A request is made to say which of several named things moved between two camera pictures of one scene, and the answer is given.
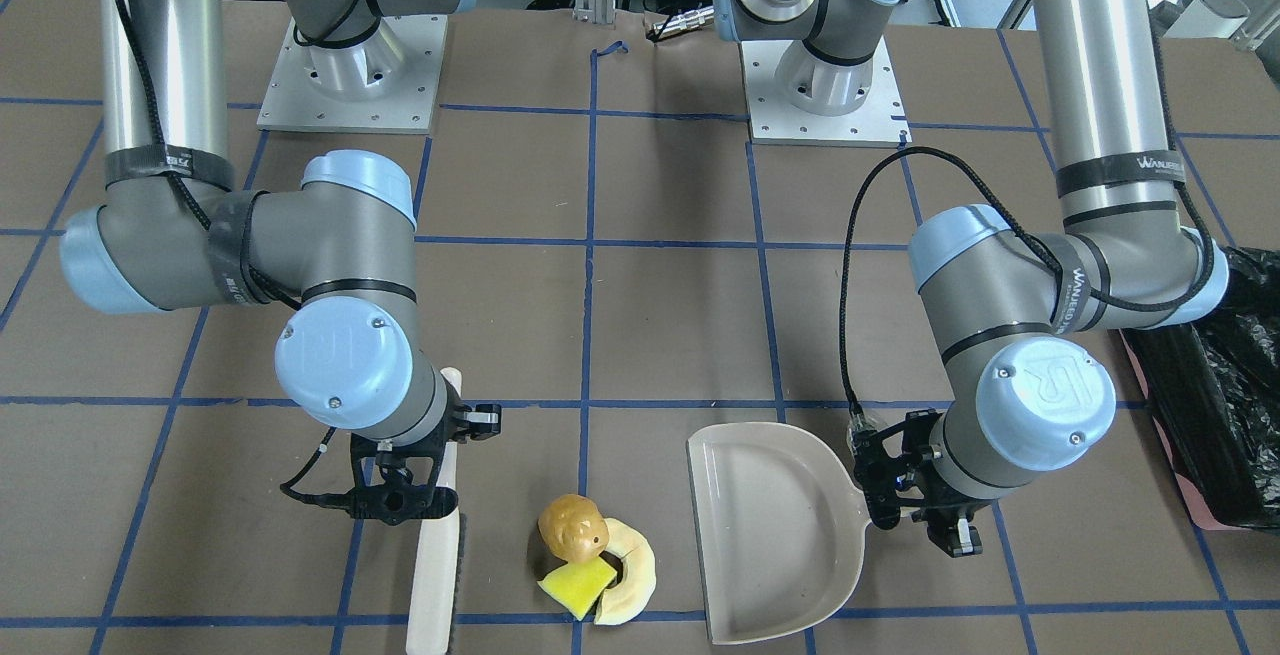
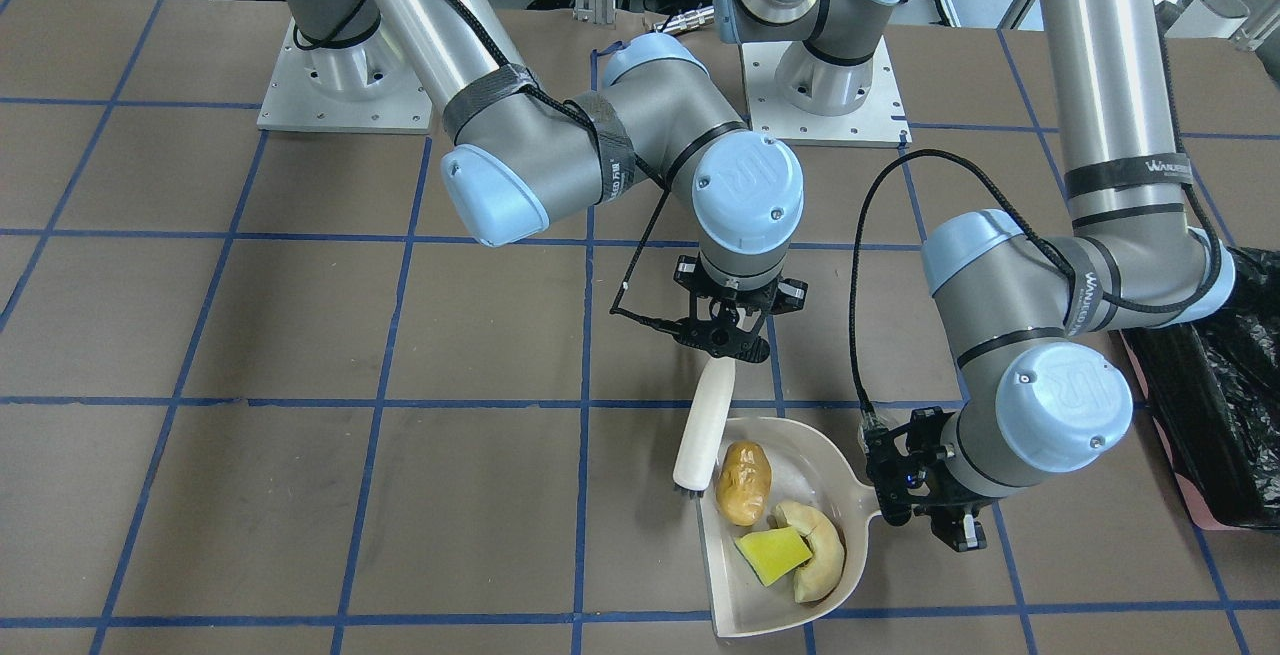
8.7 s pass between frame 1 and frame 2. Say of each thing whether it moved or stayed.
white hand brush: moved
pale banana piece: moved
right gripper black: moved
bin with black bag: stayed
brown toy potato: moved
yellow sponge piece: moved
